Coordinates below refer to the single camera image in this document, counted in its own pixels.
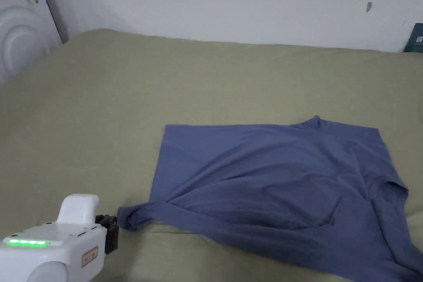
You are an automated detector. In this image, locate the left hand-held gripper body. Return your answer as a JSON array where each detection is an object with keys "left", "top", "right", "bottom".
[{"left": 0, "top": 194, "right": 119, "bottom": 282}]

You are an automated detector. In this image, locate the dark blue shirt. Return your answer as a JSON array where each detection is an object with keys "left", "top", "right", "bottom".
[{"left": 117, "top": 115, "right": 423, "bottom": 282}]

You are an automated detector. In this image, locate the bed with pale green sheet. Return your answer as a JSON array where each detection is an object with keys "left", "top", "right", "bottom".
[{"left": 0, "top": 29, "right": 423, "bottom": 282}]

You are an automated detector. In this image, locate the white washing machine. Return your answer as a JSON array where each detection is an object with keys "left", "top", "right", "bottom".
[{"left": 0, "top": 0, "right": 63, "bottom": 86}]

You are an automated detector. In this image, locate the dark box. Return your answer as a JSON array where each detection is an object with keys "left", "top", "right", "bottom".
[{"left": 403, "top": 23, "right": 423, "bottom": 53}]

